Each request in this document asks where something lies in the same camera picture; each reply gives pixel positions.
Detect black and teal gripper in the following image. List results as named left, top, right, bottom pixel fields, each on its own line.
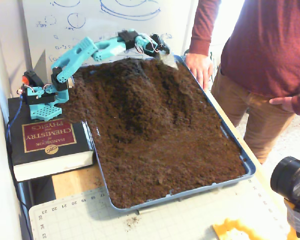
left=135, top=33, right=179, bottom=71

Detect person in maroon shirt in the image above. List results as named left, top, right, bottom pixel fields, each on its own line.
left=188, top=0, right=300, bottom=165

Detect yellow printed plastic part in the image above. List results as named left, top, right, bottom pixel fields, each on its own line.
left=212, top=217, right=298, bottom=240

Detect spilled soil crumbs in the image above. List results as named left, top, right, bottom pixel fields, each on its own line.
left=126, top=216, right=141, bottom=229

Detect grey gridded cutting mat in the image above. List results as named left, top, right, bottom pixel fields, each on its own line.
left=28, top=174, right=291, bottom=240

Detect black chemistry handbook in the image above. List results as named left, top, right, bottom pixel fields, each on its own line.
left=7, top=94, right=95, bottom=182

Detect whiteboard with blue drawings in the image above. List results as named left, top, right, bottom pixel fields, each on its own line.
left=21, top=0, right=198, bottom=73

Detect blue plastic tray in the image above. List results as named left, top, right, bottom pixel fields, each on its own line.
left=70, top=54, right=257, bottom=213

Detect person's right hand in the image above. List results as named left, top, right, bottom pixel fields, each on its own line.
left=184, top=52, right=214, bottom=91

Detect black servo with orange disc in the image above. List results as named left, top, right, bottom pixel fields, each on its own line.
left=21, top=70, right=45, bottom=88

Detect blue tray of brown soil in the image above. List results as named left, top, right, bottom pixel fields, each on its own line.
left=62, top=57, right=247, bottom=210

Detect person's left hand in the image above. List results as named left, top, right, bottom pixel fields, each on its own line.
left=268, top=96, right=297, bottom=115

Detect blue cable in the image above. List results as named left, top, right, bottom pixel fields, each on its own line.
left=5, top=98, right=25, bottom=141

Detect person's right forearm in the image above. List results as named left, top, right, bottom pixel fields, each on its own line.
left=188, top=0, right=222, bottom=57

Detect black camera lens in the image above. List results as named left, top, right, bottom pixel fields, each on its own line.
left=269, top=156, right=300, bottom=201

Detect black cable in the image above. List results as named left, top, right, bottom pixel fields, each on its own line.
left=5, top=119, right=33, bottom=240

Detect grey camera mount block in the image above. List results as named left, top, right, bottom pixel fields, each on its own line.
left=283, top=192, right=300, bottom=240

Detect grey metal strip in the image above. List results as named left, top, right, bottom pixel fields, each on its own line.
left=136, top=206, right=163, bottom=215

